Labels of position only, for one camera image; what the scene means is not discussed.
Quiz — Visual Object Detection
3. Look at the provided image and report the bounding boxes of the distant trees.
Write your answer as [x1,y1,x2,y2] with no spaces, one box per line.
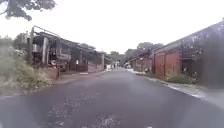
[108,41,165,63]

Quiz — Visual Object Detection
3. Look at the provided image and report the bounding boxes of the red building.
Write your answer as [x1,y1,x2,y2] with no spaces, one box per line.
[151,20,224,88]

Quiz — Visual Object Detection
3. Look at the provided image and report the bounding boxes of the green weeds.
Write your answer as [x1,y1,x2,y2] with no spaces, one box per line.
[164,70,201,85]

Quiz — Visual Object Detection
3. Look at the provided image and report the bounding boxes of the low reddish wall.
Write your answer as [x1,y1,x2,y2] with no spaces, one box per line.
[43,63,104,79]

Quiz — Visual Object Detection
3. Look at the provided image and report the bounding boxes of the overgrown grass verge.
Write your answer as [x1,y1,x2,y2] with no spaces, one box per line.
[0,36,56,98]

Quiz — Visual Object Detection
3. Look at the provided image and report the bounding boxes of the grey asphalt road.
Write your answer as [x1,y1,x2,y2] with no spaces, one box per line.
[0,67,224,128]

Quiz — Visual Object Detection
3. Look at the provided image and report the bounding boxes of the low building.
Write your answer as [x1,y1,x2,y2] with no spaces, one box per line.
[128,49,154,73]

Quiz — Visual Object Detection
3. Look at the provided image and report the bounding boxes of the derelict dark-roofed building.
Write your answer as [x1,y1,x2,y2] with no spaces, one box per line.
[13,25,106,74]

